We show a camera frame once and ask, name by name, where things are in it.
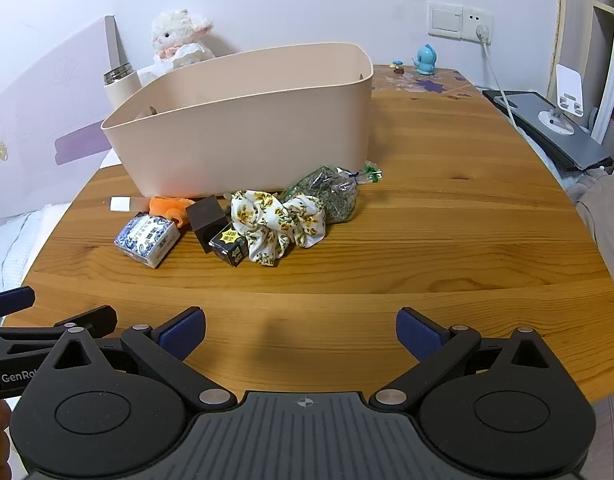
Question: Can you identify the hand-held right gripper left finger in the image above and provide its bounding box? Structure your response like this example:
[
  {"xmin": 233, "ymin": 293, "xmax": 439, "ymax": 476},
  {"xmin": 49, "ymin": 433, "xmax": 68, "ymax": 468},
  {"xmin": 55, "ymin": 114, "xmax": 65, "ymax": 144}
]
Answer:
[{"xmin": 24, "ymin": 306, "xmax": 238, "ymax": 415}]

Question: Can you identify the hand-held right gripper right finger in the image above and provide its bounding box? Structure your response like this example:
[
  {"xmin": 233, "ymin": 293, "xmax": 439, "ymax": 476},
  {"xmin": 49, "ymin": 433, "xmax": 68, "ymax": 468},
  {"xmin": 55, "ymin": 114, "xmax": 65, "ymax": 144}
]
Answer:
[{"xmin": 369, "ymin": 307, "xmax": 562, "ymax": 412}]

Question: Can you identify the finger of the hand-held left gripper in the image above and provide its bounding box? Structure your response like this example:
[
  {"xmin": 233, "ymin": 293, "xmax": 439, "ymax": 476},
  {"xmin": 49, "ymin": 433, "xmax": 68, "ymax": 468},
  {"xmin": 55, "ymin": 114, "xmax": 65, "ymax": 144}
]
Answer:
[
  {"xmin": 0, "ymin": 286, "xmax": 36, "ymax": 320},
  {"xmin": 0, "ymin": 305, "xmax": 118, "ymax": 356}
]

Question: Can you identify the blue white tissue pack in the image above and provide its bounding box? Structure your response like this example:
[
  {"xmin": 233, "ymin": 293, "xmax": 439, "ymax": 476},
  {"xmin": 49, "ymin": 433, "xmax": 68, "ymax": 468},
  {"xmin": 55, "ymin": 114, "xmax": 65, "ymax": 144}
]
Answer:
[{"xmin": 113, "ymin": 211, "xmax": 182, "ymax": 269}]

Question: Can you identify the small black box yellow label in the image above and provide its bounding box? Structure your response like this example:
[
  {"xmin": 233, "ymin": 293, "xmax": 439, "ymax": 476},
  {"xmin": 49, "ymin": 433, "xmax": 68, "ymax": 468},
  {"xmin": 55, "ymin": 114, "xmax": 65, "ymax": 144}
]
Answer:
[{"xmin": 208, "ymin": 223, "xmax": 248, "ymax": 267}]

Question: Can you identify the dark brown box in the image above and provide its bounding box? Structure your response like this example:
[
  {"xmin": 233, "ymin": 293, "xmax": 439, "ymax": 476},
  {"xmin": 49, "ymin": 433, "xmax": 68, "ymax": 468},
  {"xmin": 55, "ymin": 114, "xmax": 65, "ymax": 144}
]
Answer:
[{"xmin": 185, "ymin": 195, "xmax": 228, "ymax": 254}]

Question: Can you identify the white brown paper strip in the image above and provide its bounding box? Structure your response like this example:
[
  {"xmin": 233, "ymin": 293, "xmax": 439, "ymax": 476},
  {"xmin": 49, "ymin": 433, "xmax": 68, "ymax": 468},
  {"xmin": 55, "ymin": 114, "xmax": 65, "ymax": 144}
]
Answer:
[{"xmin": 110, "ymin": 196, "xmax": 154, "ymax": 213}]

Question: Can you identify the orange plush toy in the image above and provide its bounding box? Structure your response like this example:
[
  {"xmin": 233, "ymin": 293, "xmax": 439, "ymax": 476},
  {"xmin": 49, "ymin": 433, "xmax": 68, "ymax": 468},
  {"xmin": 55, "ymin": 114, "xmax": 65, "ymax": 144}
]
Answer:
[{"xmin": 149, "ymin": 195, "xmax": 190, "ymax": 234}]

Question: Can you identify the floral fabric scrunchie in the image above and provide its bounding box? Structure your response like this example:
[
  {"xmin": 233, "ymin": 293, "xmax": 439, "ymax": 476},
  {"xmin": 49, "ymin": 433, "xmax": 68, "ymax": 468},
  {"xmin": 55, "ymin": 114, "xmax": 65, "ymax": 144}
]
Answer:
[{"xmin": 230, "ymin": 189, "xmax": 328, "ymax": 267}]

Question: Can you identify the clear bag of dried herbs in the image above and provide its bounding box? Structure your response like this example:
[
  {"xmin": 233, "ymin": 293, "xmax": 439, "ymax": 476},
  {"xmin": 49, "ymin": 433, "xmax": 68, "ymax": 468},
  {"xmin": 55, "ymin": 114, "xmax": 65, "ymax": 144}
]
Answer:
[{"xmin": 282, "ymin": 160, "xmax": 386, "ymax": 225}]

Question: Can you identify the beige plastic storage bin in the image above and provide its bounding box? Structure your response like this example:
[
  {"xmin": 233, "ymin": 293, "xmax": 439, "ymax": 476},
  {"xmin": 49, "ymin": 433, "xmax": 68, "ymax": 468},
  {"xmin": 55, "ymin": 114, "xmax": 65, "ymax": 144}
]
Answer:
[{"xmin": 101, "ymin": 42, "xmax": 374, "ymax": 199}]

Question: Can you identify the white bed linen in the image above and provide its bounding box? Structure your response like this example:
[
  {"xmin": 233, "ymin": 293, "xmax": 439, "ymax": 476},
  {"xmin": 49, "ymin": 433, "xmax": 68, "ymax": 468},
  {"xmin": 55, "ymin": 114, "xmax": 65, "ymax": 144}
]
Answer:
[{"xmin": 0, "ymin": 202, "xmax": 72, "ymax": 292}]

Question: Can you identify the lilac headboard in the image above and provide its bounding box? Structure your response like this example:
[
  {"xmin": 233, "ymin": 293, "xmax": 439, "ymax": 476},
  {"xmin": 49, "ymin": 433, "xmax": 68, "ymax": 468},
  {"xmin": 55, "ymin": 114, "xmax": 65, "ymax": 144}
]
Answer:
[{"xmin": 0, "ymin": 15, "xmax": 122, "ymax": 222}]

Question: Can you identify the grey cloth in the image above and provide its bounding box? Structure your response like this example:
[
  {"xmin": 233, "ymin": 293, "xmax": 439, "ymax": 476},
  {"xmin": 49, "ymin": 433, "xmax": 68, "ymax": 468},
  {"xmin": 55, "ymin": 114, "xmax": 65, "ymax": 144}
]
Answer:
[{"xmin": 567, "ymin": 167, "xmax": 614, "ymax": 283}]

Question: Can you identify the white thermos bottle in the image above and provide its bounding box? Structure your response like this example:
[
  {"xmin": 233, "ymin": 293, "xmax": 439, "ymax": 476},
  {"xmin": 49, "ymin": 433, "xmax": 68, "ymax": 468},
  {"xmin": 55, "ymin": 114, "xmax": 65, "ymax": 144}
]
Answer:
[{"xmin": 103, "ymin": 62, "xmax": 144, "ymax": 109}]

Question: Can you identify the grey laptop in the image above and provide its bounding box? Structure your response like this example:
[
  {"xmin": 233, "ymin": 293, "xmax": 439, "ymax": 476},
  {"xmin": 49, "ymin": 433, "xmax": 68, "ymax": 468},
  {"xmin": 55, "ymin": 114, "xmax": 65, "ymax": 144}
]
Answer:
[{"xmin": 482, "ymin": 89, "xmax": 614, "ymax": 171}]

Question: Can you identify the purple floral table cover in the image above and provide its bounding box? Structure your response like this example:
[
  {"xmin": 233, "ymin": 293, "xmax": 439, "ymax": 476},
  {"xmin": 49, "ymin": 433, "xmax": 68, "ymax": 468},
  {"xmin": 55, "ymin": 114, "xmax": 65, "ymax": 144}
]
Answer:
[{"xmin": 372, "ymin": 64, "xmax": 480, "ymax": 99}]

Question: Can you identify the blue bird figurine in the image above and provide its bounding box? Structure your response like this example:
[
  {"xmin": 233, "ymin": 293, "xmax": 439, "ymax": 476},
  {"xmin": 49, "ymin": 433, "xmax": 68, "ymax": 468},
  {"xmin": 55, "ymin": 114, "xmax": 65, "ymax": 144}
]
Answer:
[{"xmin": 411, "ymin": 43, "xmax": 440, "ymax": 77}]

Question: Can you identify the white phone stand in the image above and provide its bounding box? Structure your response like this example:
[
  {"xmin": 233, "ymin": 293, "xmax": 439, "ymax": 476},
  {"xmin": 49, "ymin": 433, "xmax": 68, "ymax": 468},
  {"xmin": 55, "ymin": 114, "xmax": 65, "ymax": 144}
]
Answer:
[{"xmin": 538, "ymin": 64, "xmax": 590, "ymax": 136}]

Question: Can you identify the white plush lamb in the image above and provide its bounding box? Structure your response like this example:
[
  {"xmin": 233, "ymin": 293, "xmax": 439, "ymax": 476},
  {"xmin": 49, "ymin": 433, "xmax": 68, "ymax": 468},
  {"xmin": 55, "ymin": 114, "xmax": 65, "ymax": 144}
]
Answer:
[{"xmin": 150, "ymin": 8, "xmax": 218, "ymax": 63}]

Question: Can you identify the white wardrobe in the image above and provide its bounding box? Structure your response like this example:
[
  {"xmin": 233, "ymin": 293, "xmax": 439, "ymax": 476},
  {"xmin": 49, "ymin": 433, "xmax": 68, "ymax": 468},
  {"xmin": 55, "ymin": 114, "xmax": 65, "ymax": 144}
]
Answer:
[{"xmin": 554, "ymin": 0, "xmax": 614, "ymax": 183}]

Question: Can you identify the white plug with cable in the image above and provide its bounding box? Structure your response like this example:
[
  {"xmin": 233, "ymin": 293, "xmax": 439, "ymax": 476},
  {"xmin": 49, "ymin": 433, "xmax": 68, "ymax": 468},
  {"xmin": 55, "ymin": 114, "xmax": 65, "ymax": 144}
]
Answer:
[{"xmin": 474, "ymin": 24, "xmax": 526, "ymax": 132}]

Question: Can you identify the white wall switch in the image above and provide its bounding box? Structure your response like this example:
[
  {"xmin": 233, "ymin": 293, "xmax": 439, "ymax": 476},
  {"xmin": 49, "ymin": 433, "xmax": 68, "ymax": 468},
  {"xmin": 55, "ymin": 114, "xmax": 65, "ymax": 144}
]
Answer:
[{"xmin": 427, "ymin": 1, "xmax": 466, "ymax": 37}]

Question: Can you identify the white wall socket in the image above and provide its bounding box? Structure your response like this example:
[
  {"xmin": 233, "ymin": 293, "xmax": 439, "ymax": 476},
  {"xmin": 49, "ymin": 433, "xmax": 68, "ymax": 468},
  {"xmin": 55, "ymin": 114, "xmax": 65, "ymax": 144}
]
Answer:
[{"xmin": 459, "ymin": 6, "xmax": 494, "ymax": 45}]

